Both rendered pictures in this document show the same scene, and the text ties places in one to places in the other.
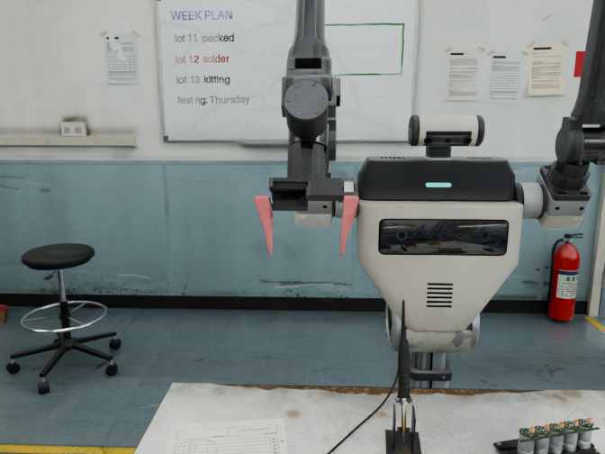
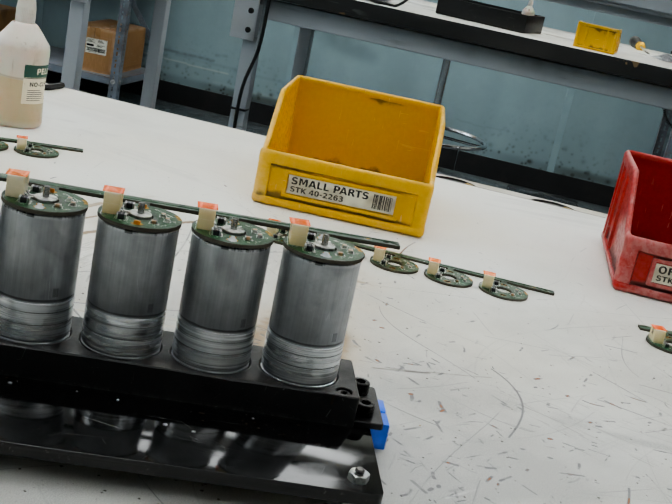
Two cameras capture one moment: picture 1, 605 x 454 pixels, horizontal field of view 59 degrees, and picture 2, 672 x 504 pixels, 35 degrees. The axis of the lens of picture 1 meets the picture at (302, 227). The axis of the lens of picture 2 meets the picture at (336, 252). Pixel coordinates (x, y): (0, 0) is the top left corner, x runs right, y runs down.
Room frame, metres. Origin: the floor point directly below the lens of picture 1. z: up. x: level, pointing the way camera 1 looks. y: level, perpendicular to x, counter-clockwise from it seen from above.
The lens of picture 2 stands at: (1.10, -0.33, 0.90)
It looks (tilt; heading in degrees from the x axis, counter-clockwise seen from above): 16 degrees down; 187
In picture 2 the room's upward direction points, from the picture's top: 12 degrees clockwise
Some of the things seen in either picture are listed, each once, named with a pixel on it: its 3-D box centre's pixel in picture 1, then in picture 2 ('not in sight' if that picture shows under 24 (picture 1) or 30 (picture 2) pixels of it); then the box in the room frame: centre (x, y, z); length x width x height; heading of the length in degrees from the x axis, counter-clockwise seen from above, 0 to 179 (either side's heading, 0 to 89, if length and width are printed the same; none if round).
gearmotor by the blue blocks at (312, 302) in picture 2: (526, 445); (308, 321); (0.78, -0.37, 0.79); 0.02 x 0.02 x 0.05
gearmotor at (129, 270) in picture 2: (555, 440); (128, 291); (0.80, -0.42, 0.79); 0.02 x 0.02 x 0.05
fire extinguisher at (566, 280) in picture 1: (564, 276); not in sight; (3.22, -1.65, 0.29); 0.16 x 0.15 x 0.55; 88
